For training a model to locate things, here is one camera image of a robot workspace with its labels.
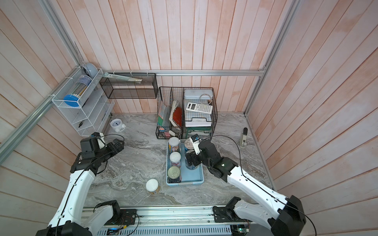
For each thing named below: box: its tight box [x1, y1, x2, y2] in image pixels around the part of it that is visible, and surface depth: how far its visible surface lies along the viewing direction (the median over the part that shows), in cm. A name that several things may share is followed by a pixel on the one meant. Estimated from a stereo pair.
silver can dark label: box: [166, 165, 182, 184], surface depth 80 cm
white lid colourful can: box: [168, 136, 180, 152], surface depth 89 cm
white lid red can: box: [169, 151, 182, 167], surface depth 85 cm
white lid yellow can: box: [145, 178, 161, 195], surface depth 79 cm
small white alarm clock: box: [109, 118, 127, 133], surface depth 113 cm
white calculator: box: [186, 102, 214, 115], surface depth 95 cm
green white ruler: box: [102, 72, 143, 84], surface depth 92 cm
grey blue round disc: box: [84, 62, 98, 80], surface depth 85 cm
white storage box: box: [184, 88, 214, 100], surface depth 103 cm
